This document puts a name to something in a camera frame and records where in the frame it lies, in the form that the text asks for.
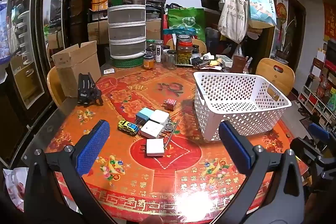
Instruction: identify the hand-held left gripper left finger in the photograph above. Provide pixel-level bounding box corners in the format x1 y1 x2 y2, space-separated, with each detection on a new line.
23 120 118 224

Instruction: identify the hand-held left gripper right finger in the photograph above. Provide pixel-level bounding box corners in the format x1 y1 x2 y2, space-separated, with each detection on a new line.
213 120 314 224

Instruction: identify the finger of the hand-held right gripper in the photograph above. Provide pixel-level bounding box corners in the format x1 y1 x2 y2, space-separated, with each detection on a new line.
308 122 332 145
290 136 336 188

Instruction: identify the white perforated plastic basket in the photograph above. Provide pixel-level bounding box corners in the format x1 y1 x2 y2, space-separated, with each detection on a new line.
193 71 292 142

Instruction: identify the yellow toy car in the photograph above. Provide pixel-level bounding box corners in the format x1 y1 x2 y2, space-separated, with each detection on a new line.
117 120 139 136

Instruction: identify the light blue wall charger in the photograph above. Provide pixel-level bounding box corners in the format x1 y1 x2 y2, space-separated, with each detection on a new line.
135 108 151 126

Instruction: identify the white charger black port face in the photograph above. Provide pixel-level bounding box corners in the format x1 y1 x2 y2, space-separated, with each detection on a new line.
140 120 165 139

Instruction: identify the white wall charger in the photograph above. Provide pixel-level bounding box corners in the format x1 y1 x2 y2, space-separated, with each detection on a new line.
140 138 166 157
150 109 170 127

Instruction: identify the pink checkered wall charger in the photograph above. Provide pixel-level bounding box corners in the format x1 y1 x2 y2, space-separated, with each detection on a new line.
163 98 176 111

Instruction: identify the white cubby shelf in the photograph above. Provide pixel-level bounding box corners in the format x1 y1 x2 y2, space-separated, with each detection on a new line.
298 40 336 132

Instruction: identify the black folding stand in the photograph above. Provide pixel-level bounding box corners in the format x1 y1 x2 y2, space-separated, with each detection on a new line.
77 73 103 106

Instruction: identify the thin metal pen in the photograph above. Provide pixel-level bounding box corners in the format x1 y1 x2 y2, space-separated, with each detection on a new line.
164 119 180 148

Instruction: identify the red printed tablecloth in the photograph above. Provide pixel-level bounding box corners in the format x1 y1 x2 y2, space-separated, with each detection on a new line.
43 65 313 224

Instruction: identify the open cardboard box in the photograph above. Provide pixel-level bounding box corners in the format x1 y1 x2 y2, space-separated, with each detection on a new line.
52 41 102 98

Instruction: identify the white and red plastic bag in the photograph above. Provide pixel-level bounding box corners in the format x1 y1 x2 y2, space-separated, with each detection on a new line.
3 167 29 209

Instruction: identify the potted orchid plant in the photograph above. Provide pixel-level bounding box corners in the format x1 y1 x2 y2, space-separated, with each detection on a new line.
276 17 297 60

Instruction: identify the green round plastic basket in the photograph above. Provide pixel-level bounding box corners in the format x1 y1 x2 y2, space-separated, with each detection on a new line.
112 55 146 68

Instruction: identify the clear plastic bag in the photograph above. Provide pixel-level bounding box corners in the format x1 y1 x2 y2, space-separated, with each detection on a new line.
232 44 245 57

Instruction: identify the orange jam jar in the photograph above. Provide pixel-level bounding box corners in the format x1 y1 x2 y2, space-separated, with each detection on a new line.
143 55 154 69

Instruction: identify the red-lid pickle jar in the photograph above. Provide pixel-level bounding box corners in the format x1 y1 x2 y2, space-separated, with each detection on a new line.
176 35 193 65

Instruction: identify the empty glass jar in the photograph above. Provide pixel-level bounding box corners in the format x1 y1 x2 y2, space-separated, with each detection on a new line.
166 50 177 69

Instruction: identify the brown cardboard box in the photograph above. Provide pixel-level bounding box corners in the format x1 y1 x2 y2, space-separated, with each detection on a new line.
88 18 109 45

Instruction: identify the tall jar white label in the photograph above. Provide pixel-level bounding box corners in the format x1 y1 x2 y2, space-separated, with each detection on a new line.
155 40 164 63

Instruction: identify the dark glass-door cabinet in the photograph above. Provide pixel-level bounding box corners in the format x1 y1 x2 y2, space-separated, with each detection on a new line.
0 0 72 119

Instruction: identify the red round ornament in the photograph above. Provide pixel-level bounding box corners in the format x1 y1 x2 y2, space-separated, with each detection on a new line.
276 2 288 28

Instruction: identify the white canvas tote bag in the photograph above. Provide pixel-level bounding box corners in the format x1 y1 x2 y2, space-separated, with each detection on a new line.
218 0 248 44

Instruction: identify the printed cardboard box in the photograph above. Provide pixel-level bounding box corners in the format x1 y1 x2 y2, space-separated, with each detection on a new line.
146 18 162 41

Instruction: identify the white stacked drawer tower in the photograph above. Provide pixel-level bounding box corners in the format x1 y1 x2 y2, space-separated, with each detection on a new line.
108 0 147 59

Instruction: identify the green shopping bag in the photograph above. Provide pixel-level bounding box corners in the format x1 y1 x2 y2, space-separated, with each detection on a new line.
167 7 206 41

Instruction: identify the blue illustrated tote bag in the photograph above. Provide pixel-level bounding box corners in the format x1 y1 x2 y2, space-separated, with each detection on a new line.
247 0 277 28

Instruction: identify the wooden chair with handle slot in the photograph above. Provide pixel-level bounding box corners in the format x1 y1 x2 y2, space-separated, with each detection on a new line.
256 58 296 97

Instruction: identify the red wall hanging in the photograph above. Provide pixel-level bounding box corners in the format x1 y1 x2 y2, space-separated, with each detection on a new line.
323 0 336 42

